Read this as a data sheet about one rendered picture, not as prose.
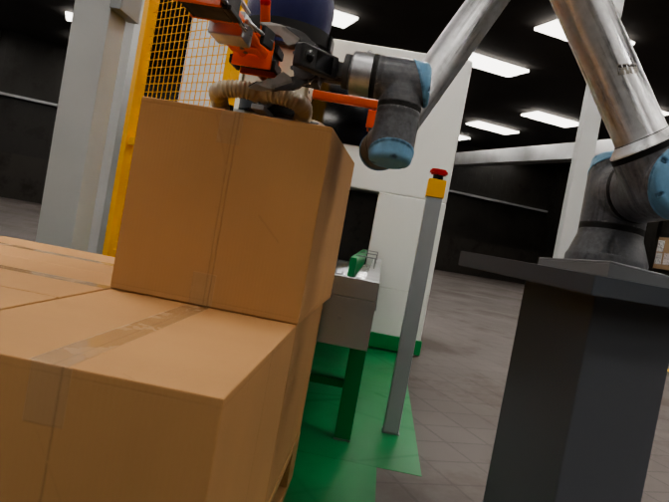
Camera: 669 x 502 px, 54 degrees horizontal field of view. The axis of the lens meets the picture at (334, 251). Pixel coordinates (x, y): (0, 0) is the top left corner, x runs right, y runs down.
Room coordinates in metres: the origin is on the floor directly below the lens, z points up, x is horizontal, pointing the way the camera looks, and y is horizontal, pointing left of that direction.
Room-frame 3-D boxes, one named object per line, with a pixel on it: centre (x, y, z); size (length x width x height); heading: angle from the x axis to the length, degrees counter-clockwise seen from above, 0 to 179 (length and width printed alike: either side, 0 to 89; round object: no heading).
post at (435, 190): (2.52, -0.34, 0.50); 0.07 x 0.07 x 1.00; 86
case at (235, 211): (1.61, 0.22, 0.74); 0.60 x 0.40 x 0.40; 174
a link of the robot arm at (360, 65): (1.36, 0.01, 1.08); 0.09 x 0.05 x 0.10; 175
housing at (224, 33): (1.17, 0.25, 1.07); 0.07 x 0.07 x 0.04; 85
